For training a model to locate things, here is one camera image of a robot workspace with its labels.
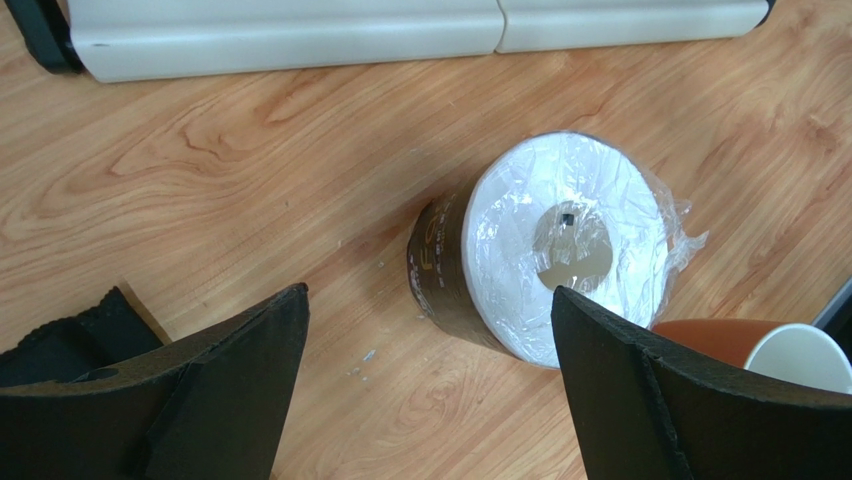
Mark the orange ceramic mug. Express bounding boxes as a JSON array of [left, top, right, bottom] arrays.
[[653, 319, 851, 394]]

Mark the black cloth placemat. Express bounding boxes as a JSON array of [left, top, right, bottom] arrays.
[[1, 287, 163, 388]]

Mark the black-wrapped paper roll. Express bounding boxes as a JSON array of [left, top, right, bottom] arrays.
[[406, 131, 706, 369]]

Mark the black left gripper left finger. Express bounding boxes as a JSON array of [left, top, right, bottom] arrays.
[[1, 283, 310, 479]]

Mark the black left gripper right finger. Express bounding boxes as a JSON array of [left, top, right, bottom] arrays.
[[551, 287, 851, 479]]

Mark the beige checkered three-tier shelf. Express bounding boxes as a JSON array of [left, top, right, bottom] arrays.
[[7, 0, 773, 83]]

